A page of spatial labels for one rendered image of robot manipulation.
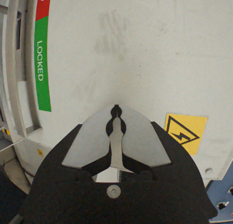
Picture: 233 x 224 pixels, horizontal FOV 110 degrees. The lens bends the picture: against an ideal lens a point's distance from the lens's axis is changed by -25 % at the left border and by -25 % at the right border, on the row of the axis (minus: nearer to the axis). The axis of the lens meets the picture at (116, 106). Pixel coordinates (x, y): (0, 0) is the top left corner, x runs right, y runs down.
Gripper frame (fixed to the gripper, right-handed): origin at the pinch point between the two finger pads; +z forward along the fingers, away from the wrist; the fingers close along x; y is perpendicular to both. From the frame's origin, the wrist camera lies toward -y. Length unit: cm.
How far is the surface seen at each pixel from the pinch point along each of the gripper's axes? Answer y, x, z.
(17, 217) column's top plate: 55, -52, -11
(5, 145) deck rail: 13.2, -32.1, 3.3
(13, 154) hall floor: 77, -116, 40
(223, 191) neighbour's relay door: 57, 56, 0
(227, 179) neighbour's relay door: 48, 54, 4
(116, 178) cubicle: 55, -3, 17
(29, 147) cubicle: 55, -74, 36
